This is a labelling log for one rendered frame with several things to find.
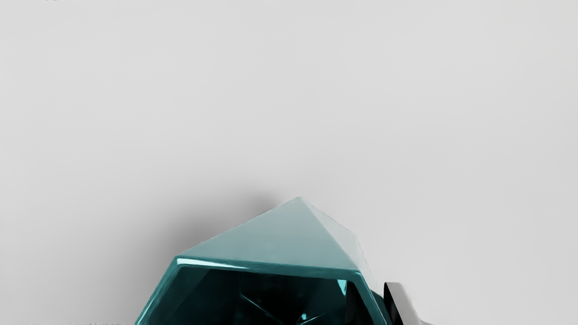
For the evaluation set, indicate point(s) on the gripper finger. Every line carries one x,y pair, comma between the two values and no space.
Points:
401,304

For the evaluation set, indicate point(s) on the teal faceted mug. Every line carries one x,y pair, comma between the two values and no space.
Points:
280,239

